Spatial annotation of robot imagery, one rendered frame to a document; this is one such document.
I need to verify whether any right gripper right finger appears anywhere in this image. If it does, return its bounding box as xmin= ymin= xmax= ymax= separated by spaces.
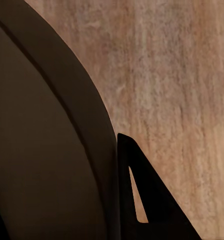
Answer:
xmin=117 ymin=133 xmax=202 ymax=240

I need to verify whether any cauldron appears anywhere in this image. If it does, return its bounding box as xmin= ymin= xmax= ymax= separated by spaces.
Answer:
xmin=0 ymin=0 xmax=121 ymax=240

